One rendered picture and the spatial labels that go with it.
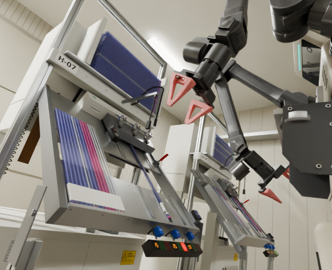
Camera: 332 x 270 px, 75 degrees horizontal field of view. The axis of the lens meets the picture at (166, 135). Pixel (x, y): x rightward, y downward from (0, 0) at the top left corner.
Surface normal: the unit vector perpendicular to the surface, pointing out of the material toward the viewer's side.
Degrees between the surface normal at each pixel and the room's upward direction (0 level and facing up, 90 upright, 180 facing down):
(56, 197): 90
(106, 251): 90
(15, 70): 90
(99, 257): 90
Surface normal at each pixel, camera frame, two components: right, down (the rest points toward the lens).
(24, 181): 0.74, -0.09
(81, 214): 0.43, 0.58
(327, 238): -0.50, -0.40
